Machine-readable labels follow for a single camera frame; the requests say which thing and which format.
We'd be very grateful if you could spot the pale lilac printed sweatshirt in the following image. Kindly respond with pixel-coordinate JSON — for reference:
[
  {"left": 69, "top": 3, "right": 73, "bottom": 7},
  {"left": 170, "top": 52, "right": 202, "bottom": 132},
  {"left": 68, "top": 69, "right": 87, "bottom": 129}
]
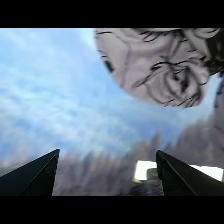
[{"left": 94, "top": 28, "right": 224, "bottom": 108}]

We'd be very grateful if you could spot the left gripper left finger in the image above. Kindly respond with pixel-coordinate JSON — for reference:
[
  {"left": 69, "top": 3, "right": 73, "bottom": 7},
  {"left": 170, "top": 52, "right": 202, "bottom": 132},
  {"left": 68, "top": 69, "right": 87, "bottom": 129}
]
[{"left": 0, "top": 148, "right": 61, "bottom": 197}]

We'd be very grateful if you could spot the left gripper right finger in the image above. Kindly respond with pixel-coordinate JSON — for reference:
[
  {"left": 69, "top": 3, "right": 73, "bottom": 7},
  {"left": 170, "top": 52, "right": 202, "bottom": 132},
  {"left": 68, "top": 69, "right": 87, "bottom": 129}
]
[{"left": 155, "top": 149, "right": 224, "bottom": 197}]

